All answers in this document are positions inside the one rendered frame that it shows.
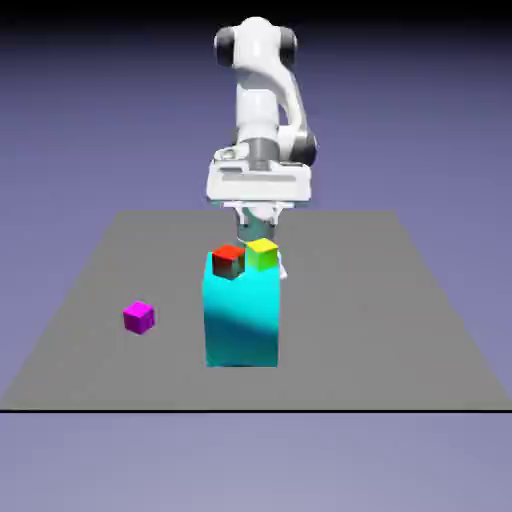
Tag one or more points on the small yellow cube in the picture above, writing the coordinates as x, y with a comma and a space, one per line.
262, 254

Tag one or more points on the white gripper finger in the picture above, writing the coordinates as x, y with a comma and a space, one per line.
274, 215
242, 215

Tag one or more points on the large cyan box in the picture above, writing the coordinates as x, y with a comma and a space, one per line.
240, 312

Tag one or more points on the small red cube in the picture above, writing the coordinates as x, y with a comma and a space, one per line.
228, 260

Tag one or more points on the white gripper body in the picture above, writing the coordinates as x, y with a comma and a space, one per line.
260, 186

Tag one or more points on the small magenta cube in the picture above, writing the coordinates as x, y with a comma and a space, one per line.
138, 317

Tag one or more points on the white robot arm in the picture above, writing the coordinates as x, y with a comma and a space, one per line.
256, 80

